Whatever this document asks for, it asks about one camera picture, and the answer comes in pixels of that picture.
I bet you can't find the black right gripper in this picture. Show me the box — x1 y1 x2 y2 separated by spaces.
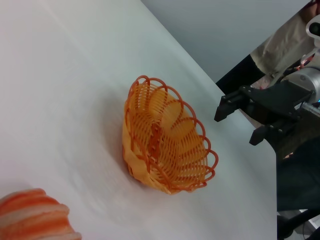
214 79 313 146

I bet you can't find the orange woven plastic basket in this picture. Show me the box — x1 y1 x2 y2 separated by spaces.
121 74 219 196

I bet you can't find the orange white striped bread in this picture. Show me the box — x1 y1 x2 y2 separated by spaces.
0 188 83 240

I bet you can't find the black robot torso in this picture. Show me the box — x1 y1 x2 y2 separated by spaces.
267 117 320 213

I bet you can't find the beige cloth backdrop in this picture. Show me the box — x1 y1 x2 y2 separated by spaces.
249 0 320 85

